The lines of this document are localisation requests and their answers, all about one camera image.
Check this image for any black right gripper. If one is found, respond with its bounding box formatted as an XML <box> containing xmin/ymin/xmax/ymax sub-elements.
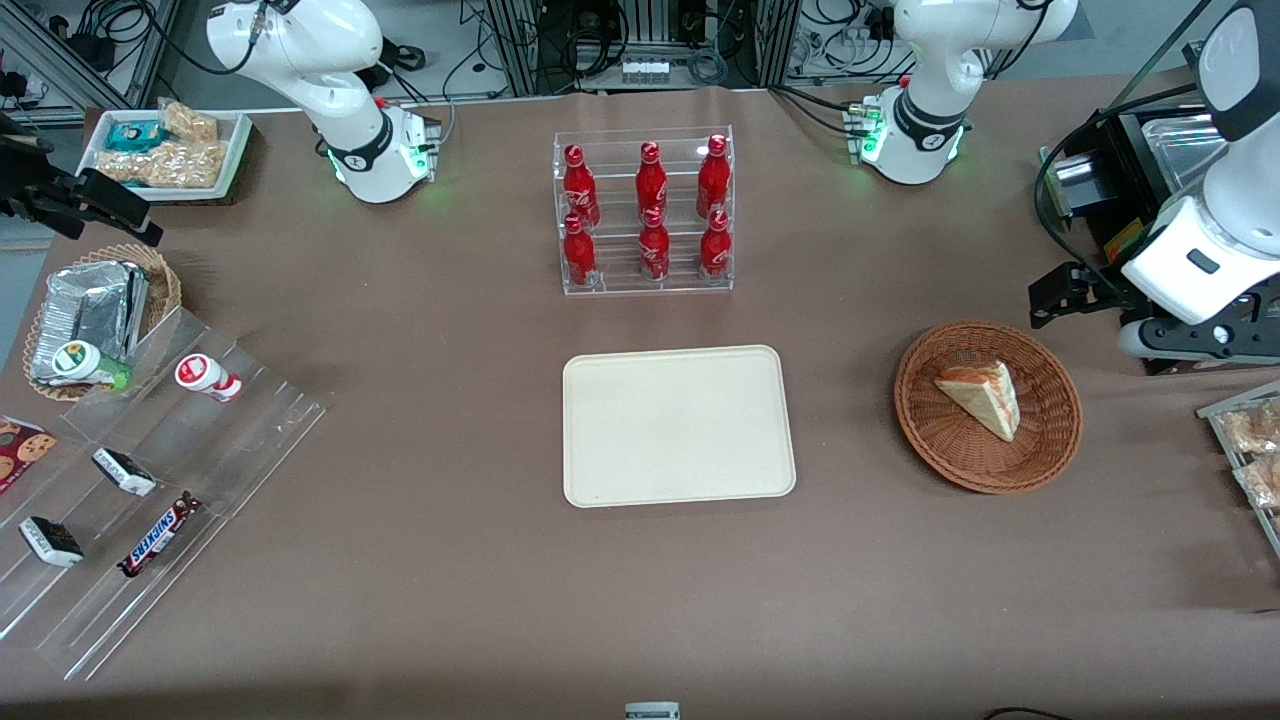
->
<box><xmin>0</xmin><ymin>112</ymin><xmax>164</xmax><ymax>248</ymax></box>

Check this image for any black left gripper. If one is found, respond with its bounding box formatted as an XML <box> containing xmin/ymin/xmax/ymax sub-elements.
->
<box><xmin>1029</xmin><ymin>261</ymin><xmax>1143</xmax><ymax>331</ymax></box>

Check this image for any triangular sandwich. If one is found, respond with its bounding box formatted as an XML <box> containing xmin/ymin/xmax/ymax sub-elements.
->
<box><xmin>934</xmin><ymin>361</ymin><xmax>1022</xmax><ymax>444</ymax></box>

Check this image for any brown wicker basket with foil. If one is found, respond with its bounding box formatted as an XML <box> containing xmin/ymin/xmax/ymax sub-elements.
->
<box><xmin>22</xmin><ymin>243</ymin><xmax>184</xmax><ymax>403</ymax></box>

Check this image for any white rectangular snack tray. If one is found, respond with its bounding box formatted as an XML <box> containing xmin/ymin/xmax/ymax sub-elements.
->
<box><xmin>75</xmin><ymin>108</ymin><xmax>254</xmax><ymax>204</ymax></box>

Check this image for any round brown wicker basket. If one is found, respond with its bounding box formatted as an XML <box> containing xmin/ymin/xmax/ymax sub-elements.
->
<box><xmin>893</xmin><ymin>320</ymin><xmax>1085</xmax><ymax>496</ymax></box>

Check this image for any grey snack tray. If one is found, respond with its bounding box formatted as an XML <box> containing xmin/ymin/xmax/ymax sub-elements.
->
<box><xmin>1196</xmin><ymin>379</ymin><xmax>1280</xmax><ymax>559</ymax></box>

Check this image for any beige plastic tray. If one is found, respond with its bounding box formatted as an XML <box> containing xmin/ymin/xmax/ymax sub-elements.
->
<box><xmin>562</xmin><ymin>345</ymin><xmax>798</xmax><ymax>509</ymax></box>

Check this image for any large clear nut snack bag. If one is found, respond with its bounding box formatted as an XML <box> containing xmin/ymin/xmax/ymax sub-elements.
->
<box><xmin>96</xmin><ymin>140</ymin><xmax>230</xmax><ymax>190</ymax></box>

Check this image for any teal snack packet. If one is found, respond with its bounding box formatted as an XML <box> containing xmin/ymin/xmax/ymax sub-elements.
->
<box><xmin>105</xmin><ymin>120</ymin><xmax>167</xmax><ymax>154</ymax></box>

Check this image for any silver foil package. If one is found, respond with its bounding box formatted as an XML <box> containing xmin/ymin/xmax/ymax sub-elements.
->
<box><xmin>29</xmin><ymin>259</ymin><xmax>152</xmax><ymax>388</ymax></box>

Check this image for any small clear nut snack bag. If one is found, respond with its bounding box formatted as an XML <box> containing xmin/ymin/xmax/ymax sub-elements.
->
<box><xmin>157</xmin><ymin>98</ymin><xmax>220</xmax><ymax>144</ymax></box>

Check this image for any black food warmer appliance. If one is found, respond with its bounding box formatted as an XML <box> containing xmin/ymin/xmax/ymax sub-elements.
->
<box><xmin>1038</xmin><ymin>105</ymin><xmax>1280</xmax><ymax>377</ymax></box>

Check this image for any green lid drink bottle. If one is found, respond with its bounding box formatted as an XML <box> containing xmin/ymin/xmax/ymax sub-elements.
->
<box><xmin>52</xmin><ymin>340</ymin><xmax>134</xmax><ymax>393</ymax></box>

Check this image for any red lid drink bottle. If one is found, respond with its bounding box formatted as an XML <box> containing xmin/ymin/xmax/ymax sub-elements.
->
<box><xmin>175</xmin><ymin>353</ymin><xmax>244</xmax><ymax>404</ymax></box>

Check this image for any clear food pan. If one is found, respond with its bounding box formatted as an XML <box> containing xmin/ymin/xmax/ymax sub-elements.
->
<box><xmin>1143</xmin><ymin>112</ymin><xmax>1243</xmax><ymax>199</ymax></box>

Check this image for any clear pastry snack bag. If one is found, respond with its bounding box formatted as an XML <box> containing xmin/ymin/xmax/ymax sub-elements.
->
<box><xmin>1221</xmin><ymin>399</ymin><xmax>1280</xmax><ymax>457</ymax></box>
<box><xmin>1234</xmin><ymin>455</ymin><xmax>1280</xmax><ymax>512</ymax></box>

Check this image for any red cookie packet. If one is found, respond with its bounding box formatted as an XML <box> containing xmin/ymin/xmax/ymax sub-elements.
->
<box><xmin>0</xmin><ymin>417</ymin><xmax>59</xmax><ymax>497</ymax></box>

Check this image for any black and white snack bar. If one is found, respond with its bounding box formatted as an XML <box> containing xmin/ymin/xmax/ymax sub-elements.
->
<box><xmin>19</xmin><ymin>516</ymin><xmax>86</xmax><ymax>569</ymax></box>
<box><xmin>92</xmin><ymin>447</ymin><xmax>159</xmax><ymax>498</ymax></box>

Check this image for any clear acrylic stepped display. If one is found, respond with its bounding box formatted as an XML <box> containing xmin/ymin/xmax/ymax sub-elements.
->
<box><xmin>0</xmin><ymin>305</ymin><xmax>328</xmax><ymax>682</ymax></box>

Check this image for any grey metal pole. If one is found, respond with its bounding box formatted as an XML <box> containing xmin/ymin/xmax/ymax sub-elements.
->
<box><xmin>1103</xmin><ymin>0</ymin><xmax>1217</xmax><ymax>113</ymax></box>

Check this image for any snickers chocolate bar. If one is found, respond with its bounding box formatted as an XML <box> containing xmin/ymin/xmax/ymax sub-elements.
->
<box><xmin>117</xmin><ymin>491</ymin><xmax>204</xmax><ymax>580</ymax></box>

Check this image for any red cola bottle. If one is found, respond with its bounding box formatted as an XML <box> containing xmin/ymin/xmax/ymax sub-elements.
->
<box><xmin>696</xmin><ymin>134</ymin><xmax>732</xmax><ymax>219</ymax></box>
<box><xmin>699</xmin><ymin>210</ymin><xmax>732</xmax><ymax>278</ymax></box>
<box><xmin>636</xmin><ymin>141</ymin><xmax>669</xmax><ymax>216</ymax></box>
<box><xmin>562</xmin><ymin>144</ymin><xmax>602</xmax><ymax>229</ymax></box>
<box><xmin>639</xmin><ymin>206</ymin><xmax>672</xmax><ymax>282</ymax></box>
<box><xmin>562</xmin><ymin>213</ymin><xmax>599</xmax><ymax>289</ymax></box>

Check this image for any clear acrylic bottle rack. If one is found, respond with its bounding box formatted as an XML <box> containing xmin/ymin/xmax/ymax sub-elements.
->
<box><xmin>552</xmin><ymin>125</ymin><xmax>737</xmax><ymax>298</ymax></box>

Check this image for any aluminium equipment rack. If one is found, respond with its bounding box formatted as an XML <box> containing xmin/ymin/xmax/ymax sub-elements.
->
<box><xmin>484</xmin><ymin>0</ymin><xmax>803</xmax><ymax>97</ymax></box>

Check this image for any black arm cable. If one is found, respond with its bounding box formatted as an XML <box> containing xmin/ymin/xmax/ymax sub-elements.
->
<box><xmin>1033</xmin><ymin>84</ymin><xmax>1201</xmax><ymax>269</ymax></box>

